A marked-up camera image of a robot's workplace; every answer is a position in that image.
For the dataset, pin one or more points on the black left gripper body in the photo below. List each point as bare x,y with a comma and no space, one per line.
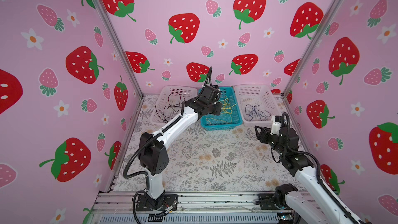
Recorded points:
213,109

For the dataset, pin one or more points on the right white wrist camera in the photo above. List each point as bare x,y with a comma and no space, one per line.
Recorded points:
277,122

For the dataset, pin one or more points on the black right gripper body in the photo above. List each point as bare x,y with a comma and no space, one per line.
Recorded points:
273,142

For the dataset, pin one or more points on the right white plastic basket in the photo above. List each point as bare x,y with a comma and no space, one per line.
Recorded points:
257,105

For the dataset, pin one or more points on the left white plastic basket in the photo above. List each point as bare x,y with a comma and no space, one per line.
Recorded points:
169,103

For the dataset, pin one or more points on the white plastic basket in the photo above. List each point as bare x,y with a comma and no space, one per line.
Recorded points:
169,103
257,105

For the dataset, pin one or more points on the teal plastic basket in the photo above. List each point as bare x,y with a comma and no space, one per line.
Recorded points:
230,116

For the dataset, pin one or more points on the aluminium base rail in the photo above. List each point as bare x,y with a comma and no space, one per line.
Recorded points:
209,208

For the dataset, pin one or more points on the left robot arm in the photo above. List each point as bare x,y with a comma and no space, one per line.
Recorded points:
151,158

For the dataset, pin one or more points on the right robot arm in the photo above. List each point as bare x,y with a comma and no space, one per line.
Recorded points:
307,170

